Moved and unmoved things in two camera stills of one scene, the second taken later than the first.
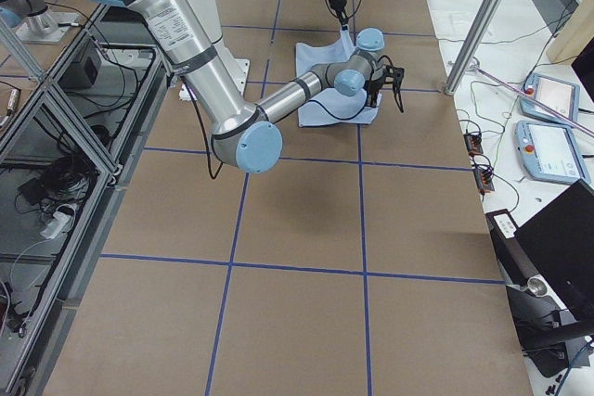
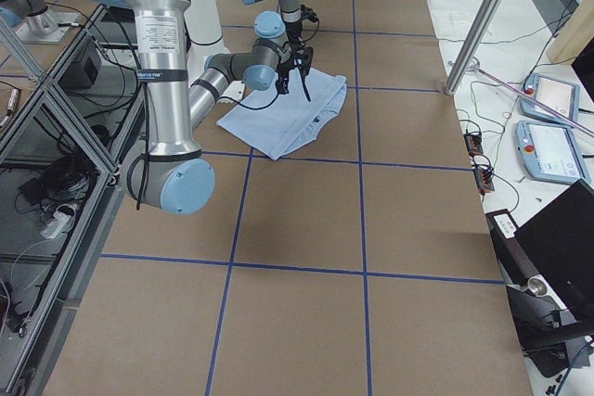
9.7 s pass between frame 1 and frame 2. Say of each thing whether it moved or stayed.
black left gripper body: moved
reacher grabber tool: stayed
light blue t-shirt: moved
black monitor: stayed
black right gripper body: moved
